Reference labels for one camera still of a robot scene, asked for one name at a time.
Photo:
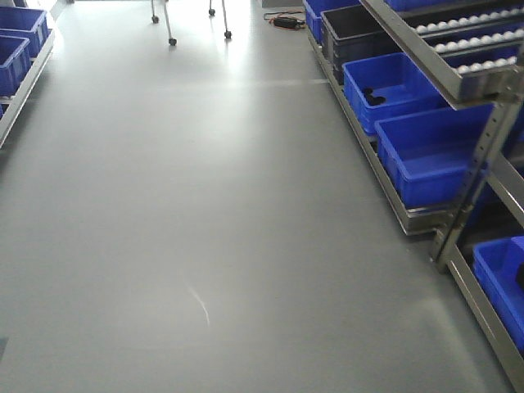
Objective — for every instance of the blue bin with black parts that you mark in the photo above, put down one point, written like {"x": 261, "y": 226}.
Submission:
{"x": 387, "y": 86}

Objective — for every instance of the steel roller shelf rack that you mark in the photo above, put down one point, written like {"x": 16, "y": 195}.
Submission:
{"x": 472, "y": 53}

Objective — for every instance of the blue empty plastic bin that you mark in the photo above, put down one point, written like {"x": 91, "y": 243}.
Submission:
{"x": 426, "y": 153}

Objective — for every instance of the steel wheeled table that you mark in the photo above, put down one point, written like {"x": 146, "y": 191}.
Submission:
{"x": 187, "y": 19}

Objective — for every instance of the black plastic bin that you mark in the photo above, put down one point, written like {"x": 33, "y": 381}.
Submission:
{"x": 351, "y": 34}

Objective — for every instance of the blue bin lower right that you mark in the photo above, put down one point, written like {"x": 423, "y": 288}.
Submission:
{"x": 498, "y": 267}

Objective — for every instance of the blue bin left front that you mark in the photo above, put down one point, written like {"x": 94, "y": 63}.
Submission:
{"x": 15, "y": 63}

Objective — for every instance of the blue bin far left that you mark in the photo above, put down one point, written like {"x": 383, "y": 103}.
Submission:
{"x": 26, "y": 23}

